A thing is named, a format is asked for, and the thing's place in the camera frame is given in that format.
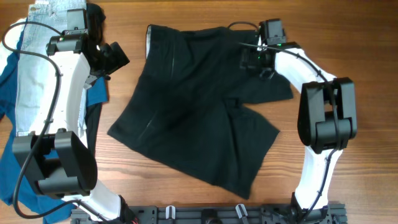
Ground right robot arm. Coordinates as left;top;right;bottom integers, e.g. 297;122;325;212
235;19;358;224

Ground blue garment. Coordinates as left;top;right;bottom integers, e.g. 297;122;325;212
0;29;109;224

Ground black garment under pile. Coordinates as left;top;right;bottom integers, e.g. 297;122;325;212
85;3;108;154

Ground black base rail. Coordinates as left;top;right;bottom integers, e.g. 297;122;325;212
70;203;348;224

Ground white garment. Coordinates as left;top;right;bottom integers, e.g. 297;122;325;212
0;25;24;73

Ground light blue denim shorts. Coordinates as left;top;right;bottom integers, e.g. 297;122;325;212
15;0;86;136

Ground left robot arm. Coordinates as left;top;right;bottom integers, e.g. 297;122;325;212
12;4;138;223

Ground black shorts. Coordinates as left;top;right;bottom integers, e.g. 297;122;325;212
108;25;293;199

